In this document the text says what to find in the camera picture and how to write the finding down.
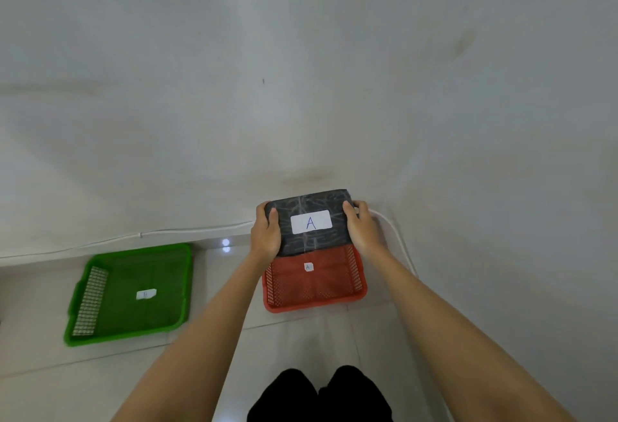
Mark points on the person's left hand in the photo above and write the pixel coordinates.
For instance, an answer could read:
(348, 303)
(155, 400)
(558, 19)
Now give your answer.
(264, 238)

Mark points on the person's right hand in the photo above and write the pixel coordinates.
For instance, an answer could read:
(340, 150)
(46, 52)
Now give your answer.
(364, 236)

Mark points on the person's left thumb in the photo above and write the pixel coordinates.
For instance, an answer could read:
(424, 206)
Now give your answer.
(274, 222)

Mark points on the person's right thumb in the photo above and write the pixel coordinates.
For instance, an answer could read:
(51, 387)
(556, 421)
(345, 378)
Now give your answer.
(348, 213)

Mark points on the black package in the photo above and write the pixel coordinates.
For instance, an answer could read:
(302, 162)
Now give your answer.
(309, 223)

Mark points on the person's right forearm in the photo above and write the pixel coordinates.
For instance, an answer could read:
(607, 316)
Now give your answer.
(458, 344)

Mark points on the person's left forearm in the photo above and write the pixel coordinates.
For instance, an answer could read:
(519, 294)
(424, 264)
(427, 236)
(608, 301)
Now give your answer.
(193, 344)

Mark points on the red plastic mesh basket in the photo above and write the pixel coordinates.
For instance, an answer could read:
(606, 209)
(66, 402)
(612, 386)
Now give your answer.
(314, 281)

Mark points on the green plastic mesh basket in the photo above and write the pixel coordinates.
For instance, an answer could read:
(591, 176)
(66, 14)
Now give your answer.
(130, 294)

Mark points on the person's black trouser legs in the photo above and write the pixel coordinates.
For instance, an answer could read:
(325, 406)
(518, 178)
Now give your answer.
(321, 397)

